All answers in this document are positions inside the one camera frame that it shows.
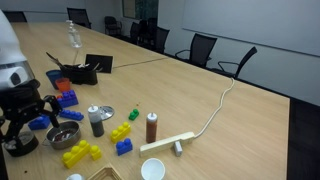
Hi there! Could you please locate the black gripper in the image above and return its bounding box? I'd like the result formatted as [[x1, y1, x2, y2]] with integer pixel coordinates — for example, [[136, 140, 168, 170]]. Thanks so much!
[[0, 79, 64, 145]]

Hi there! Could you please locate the blue square four-stud block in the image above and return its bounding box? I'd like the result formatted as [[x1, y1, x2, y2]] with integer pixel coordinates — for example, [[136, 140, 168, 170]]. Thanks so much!
[[27, 115, 52, 131]]

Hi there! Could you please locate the red beans heap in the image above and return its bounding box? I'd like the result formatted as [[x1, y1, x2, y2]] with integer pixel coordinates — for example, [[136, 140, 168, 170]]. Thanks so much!
[[53, 130, 76, 142]]

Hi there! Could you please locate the long blue four-stud block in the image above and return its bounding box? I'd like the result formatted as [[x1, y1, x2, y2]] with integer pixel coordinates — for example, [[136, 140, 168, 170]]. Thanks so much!
[[59, 109, 85, 122]]

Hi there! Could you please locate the large blue six-stud block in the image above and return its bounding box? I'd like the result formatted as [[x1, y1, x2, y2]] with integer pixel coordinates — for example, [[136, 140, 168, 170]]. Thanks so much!
[[56, 89, 80, 109]]

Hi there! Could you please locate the small steel pot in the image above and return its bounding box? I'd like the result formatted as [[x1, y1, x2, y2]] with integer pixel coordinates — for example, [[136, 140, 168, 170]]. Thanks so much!
[[42, 120, 82, 150]]

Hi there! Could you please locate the orange cup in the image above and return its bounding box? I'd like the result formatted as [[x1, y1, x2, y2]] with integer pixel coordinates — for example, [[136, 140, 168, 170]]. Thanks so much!
[[54, 77, 72, 93]]

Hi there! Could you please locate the blue cup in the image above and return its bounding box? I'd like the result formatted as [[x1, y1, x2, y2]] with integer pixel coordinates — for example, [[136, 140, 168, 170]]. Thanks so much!
[[45, 69, 64, 90]]

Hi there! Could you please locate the black utensil holder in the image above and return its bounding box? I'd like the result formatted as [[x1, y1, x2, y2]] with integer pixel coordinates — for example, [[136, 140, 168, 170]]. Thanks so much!
[[59, 64, 99, 86]]

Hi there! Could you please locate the dark sauce squeeze bottle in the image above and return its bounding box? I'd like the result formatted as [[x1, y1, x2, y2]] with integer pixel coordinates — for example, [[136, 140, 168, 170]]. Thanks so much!
[[87, 104, 105, 138]]

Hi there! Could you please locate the small yellow block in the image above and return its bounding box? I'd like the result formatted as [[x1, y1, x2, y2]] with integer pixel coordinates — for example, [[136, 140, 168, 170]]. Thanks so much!
[[89, 144, 103, 161]]

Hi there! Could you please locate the round steel lid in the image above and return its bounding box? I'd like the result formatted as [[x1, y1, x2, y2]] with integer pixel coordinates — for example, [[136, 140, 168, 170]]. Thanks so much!
[[99, 105, 115, 121]]

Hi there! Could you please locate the black tablet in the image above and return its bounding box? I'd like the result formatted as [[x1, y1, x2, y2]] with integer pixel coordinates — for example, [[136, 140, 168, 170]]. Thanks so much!
[[84, 53, 114, 74]]

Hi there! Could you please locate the clear pump sanitizer bottle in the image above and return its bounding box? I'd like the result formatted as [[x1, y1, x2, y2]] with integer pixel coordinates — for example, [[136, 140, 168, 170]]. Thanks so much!
[[65, 19, 83, 49]]

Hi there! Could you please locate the blue two-stud block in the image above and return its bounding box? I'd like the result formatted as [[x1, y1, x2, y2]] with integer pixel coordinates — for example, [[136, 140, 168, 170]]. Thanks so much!
[[115, 137, 134, 157]]

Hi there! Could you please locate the green two-stud block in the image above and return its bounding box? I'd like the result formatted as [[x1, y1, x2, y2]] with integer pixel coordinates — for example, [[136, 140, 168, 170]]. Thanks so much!
[[128, 108, 140, 121]]

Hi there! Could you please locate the black office chair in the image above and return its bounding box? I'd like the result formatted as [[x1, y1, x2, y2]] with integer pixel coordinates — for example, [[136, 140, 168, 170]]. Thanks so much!
[[104, 15, 123, 37], [210, 45, 259, 80], [174, 33, 218, 69], [153, 26, 171, 55], [129, 20, 149, 46], [2, 10, 28, 24], [66, 7, 93, 29]]

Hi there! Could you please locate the brown sauce squeeze bottle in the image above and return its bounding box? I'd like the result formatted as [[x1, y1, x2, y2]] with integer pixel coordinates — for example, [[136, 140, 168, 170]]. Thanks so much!
[[145, 112, 158, 144]]

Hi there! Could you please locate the white mug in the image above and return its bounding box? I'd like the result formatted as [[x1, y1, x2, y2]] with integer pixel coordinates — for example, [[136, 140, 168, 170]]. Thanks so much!
[[140, 157, 166, 180]]

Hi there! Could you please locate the grey plug adapter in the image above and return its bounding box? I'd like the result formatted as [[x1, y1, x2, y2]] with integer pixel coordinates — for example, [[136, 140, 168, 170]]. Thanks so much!
[[173, 140, 184, 157]]

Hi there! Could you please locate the framed wall picture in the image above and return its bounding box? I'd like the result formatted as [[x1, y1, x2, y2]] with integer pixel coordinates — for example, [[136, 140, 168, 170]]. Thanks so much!
[[121, 0, 160, 20]]

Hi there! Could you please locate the cream power strip cable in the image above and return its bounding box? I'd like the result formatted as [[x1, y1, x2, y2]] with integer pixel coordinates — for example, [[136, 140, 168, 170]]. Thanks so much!
[[194, 77, 236, 139]]

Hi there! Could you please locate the wall whiteboard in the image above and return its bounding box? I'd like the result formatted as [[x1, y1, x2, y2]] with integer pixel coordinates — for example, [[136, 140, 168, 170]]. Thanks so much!
[[181, 0, 320, 58]]

